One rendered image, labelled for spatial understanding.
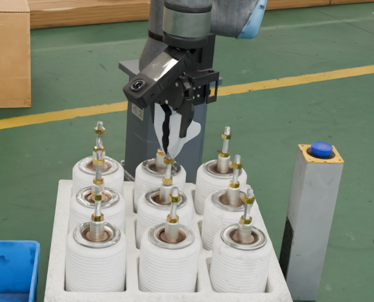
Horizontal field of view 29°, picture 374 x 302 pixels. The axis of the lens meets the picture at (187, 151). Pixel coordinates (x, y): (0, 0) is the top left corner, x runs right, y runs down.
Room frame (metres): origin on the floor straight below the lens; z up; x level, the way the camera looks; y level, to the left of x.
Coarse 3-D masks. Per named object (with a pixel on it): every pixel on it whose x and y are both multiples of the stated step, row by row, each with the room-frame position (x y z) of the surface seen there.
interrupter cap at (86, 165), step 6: (90, 156) 1.21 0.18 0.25; (84, 162) 1.19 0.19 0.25; (90, 162) 1.19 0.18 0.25; (108, 162) 1.20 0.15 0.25; (114, 162) 1.20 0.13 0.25; (84, 168) 1.16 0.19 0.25; (90, 168) 1.17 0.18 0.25; (102, 168) 1.18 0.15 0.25; (108, 168) 1.17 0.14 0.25; (114, 168) 1.18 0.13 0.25; (90, 174) 1.15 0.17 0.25; (102, 174) 1.15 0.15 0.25; (108, 174) 1.15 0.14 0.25
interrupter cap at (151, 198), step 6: (150, 192) 1.10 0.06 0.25; (156, 192) 1.10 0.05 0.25; (180, 192) 1.11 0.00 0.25; (144, 198) 1.07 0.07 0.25; (150, 198) 1.08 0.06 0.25; (156, 198) 1.08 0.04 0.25; (186, 198) 1.09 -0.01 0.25; (150, 204) 1.05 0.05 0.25; (156, 204) 1.06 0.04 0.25; (162, 204) 1.06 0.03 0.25; (168, 204) 1.06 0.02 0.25; (180, 204) 1.07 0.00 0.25; (168, 210) 1.05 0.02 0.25
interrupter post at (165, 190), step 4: (172, 184) 1.09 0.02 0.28; (160, 188) 1.08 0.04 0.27; (164, 188) 1.07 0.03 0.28; (168, 188) 1.07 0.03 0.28; (160, 192) 1.08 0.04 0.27; (164, 192) 1.07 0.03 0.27; (168, 192) 1.07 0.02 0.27; (160, 196) 1.08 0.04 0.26; (164, 196) 1.07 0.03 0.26; (160, 200) 1.08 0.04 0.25; (164, 200) 1.07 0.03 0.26; (168, 200) 1.07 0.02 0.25
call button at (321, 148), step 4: (312, 144) 1.20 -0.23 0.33; (316, 144) 1.20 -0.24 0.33; (320, 144) 1.20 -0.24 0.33; (324, 144) 1.20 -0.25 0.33; (328, 144) 1.20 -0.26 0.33; (312, 148) 1.19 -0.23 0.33; (316, 148) 1.18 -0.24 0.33; (320, 148) 1.18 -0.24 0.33; (324, 148) 1.19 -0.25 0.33; (328, 148) 1.19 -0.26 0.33; (332, 148) 1.19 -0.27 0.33; (316, 152) 1.18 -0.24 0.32; (320, 152) 1.18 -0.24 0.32; (324, 152) 1.18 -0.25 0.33; (328, 152) 1.18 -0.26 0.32
